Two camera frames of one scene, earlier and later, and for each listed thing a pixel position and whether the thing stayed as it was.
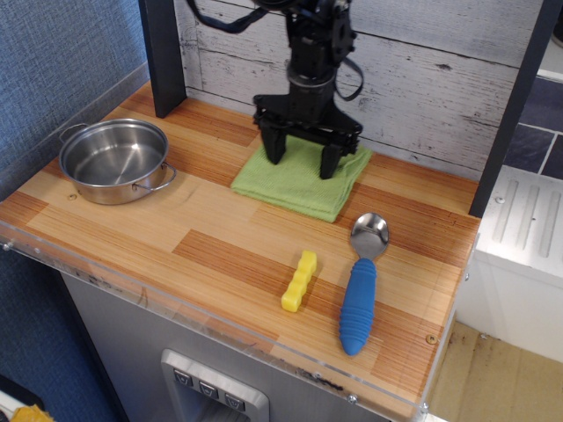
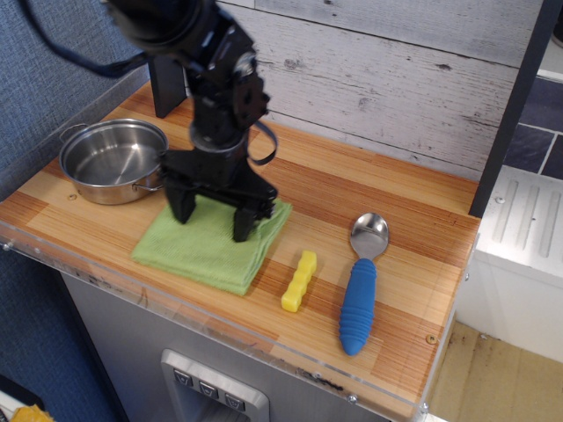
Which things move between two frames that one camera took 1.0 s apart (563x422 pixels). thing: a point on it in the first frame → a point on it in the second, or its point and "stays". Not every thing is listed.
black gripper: x=309 y=111 → x=226 y=178
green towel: x=296 y=185 → x=205 y=249
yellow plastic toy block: x=306 y=267 stays
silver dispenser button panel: x=200 y=392 stays
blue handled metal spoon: x=369 y=233 stays
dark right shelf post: x=544 y=26 stays
